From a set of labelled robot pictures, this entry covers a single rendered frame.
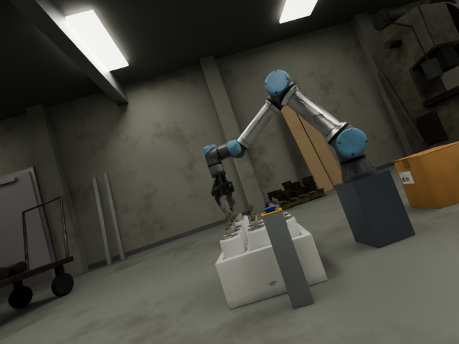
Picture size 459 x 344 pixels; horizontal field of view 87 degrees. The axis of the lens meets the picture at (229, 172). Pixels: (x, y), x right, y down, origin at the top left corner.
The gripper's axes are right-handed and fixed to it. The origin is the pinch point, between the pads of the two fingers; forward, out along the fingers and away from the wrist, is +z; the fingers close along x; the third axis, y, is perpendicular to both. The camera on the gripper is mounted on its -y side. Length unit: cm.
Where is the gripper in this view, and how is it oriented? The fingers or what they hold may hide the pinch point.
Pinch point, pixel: (228, 210)
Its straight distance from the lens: 129.5
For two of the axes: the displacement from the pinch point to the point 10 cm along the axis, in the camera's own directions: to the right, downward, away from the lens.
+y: 4.6, -2.5, -8.5
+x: 8.3, -2.2, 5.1
